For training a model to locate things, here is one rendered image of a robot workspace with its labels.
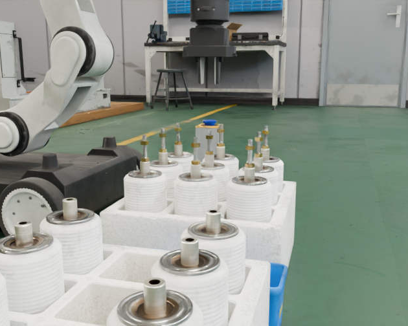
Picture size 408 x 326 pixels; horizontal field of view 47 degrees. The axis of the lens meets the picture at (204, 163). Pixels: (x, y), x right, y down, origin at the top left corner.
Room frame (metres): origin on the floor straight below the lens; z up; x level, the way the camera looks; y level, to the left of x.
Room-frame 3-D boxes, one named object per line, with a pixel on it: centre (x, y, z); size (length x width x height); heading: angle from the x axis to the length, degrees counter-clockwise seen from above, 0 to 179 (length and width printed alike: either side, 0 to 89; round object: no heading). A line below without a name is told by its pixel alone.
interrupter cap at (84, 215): (0.72, 0.21, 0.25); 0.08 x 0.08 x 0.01
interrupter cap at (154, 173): (1.02, 0.13, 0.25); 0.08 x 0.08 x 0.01
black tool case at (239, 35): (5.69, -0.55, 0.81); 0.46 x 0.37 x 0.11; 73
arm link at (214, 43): (1.10, -0.01, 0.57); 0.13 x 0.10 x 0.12; 77
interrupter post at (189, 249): (0.54, 0.02, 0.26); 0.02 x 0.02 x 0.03
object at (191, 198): (0.99, 0.02, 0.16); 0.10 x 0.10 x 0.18
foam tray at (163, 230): (1.10, -0.01, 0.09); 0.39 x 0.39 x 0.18; 75
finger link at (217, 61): (1.10, -0.03, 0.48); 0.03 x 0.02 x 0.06; 167
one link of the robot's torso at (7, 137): (1.52, 0.64, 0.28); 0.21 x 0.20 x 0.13; 73
